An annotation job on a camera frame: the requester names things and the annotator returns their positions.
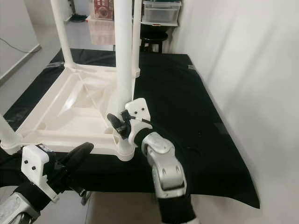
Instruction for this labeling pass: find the black table cloth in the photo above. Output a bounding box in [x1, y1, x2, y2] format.
[0, 48, 261, 209]

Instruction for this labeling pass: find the dark floor mat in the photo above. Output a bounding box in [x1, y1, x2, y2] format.
[69, 14, 88, 22]

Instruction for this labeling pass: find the cream plastic table top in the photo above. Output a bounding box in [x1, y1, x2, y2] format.
[0, 63, 141, 162]

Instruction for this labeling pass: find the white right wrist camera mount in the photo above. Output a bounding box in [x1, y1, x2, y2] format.
[124, 98, 153, 146]

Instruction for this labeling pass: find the pink checked cloth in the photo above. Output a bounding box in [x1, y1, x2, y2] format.
[88, 16, 117, 46]

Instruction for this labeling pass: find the clear plastic storage box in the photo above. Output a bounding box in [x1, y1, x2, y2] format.
[142, 0, 182, 26]

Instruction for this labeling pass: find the clear box with orange lid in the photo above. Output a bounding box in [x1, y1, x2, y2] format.
[93, 0, 115, 21]

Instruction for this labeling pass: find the long thin black cable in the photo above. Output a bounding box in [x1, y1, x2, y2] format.
[0, 37, 41, 55]

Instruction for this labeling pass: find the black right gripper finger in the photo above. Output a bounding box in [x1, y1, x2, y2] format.
[107, 113, 127, 140]

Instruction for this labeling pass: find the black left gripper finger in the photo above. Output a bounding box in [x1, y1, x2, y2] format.
[59, 142, 93, 167]
[65, 142, 95, 175]

